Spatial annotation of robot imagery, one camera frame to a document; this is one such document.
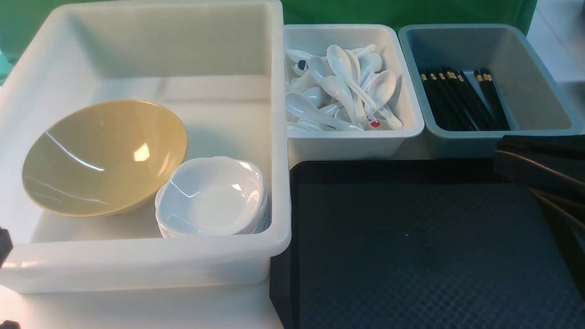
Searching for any black textured serving tray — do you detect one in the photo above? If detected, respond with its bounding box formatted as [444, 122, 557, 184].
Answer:
[269, 159, 584, 329]

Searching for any white square side dish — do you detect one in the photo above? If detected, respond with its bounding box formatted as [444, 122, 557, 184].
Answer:
[155, 156, 269, 238]

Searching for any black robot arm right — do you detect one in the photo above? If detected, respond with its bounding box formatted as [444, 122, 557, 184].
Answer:
[1, 135, 584, 300]

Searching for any green backdrop cloth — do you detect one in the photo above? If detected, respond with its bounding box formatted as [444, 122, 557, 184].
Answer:
[0, 0, 537, 63]

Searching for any large white plastic tub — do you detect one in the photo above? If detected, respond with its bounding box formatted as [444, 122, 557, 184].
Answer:
[1, 0, 291, 294]

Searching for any yellow noodle bowl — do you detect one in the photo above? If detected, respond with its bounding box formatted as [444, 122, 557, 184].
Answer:
[21, 99, 188, 218]

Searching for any bundle of black chopsticks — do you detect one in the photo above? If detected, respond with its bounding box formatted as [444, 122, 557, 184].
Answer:
[419, 67, 511, 131]

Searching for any stack of white dishes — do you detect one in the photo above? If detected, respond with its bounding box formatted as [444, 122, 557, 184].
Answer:
[154, 182, 269, 238]

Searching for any pile of white spoons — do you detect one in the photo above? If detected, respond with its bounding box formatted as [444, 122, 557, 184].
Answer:
[286, 44, 404, 132]

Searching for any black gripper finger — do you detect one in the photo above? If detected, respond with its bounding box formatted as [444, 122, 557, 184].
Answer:
[0, 228, 13, 267]

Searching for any small white plastic bin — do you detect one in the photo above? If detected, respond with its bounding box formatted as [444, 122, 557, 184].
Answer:
[284, 24, 425, 166]

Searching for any grey-blue plastic bin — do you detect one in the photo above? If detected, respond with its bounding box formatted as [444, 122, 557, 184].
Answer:
[398, 24, 584, 158]

